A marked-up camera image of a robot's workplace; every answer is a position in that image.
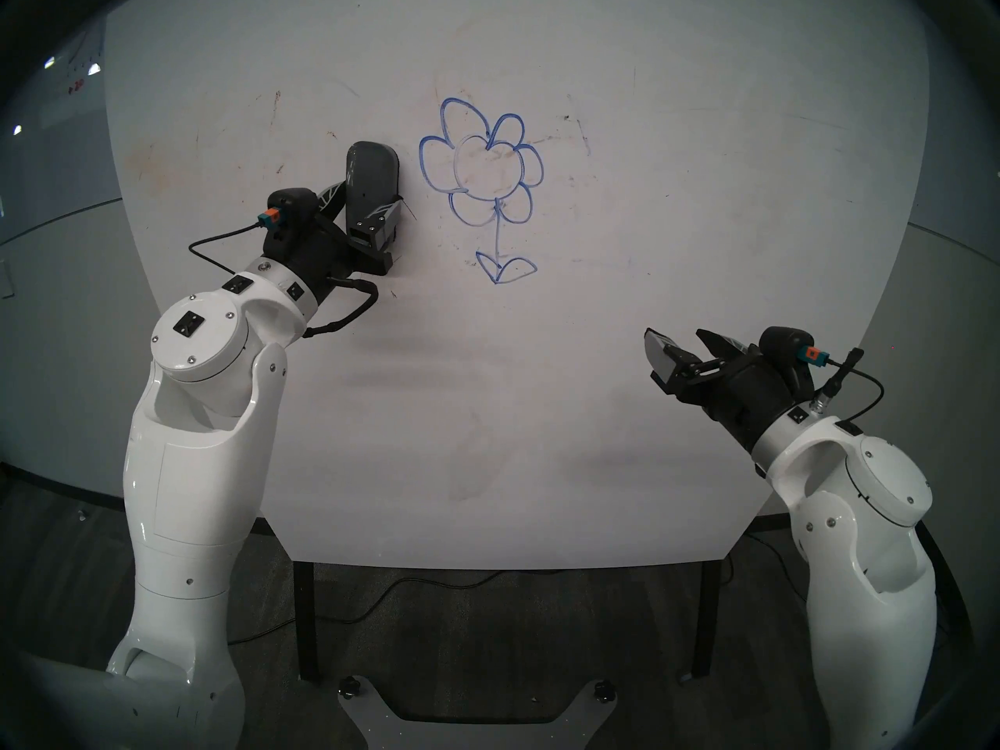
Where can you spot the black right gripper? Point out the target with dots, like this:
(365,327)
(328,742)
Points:
(742,397)

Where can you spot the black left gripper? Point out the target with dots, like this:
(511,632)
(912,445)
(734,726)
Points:
(308,256)

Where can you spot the dark grey whiteboard eraser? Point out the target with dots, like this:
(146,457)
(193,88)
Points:
(373,170)

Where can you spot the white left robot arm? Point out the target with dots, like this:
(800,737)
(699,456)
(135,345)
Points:
(195,483)

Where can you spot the white whiteboard panel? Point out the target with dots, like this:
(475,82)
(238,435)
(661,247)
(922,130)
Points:
(625,209)

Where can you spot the black table leg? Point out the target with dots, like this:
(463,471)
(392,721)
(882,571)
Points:
(307,623)
(707,616)

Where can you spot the black base knob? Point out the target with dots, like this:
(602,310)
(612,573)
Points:
(349,687)
(603,689)

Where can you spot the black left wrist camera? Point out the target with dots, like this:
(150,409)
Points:
(301,201)

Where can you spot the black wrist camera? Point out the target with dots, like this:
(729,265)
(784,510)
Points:
(781,341)
(301,201)

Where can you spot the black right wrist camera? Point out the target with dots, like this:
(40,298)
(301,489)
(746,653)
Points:
(781,341)

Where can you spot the black table frame rail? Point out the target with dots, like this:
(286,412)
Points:
(769,523)
(263,526)

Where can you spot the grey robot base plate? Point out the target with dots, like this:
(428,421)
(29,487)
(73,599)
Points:
(367,725)

